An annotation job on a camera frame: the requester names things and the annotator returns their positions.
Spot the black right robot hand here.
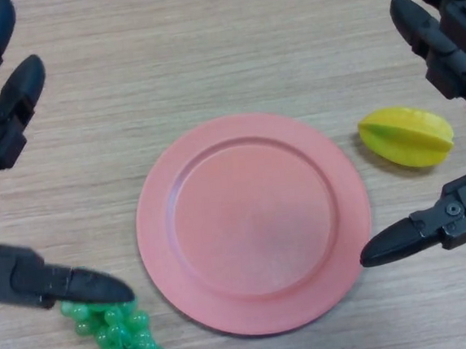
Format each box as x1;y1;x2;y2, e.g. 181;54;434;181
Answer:
336;0;466;269

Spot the green grape bunch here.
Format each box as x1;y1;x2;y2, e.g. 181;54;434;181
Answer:
59;290;190;349

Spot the pink round plate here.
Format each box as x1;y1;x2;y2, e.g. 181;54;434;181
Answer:
127;103;381;347

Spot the yellow starfruit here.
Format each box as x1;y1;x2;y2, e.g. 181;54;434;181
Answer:
355;101;458;174

